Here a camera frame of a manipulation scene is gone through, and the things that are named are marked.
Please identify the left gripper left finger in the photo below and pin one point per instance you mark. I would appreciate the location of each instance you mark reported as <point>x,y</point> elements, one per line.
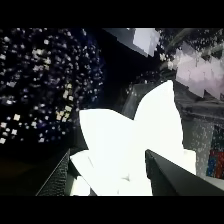
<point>56,180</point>

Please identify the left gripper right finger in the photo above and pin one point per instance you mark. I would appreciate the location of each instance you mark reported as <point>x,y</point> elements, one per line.
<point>173,181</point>

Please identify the white long-sleeved shirt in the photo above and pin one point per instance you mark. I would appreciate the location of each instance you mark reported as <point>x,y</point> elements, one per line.
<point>133,146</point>

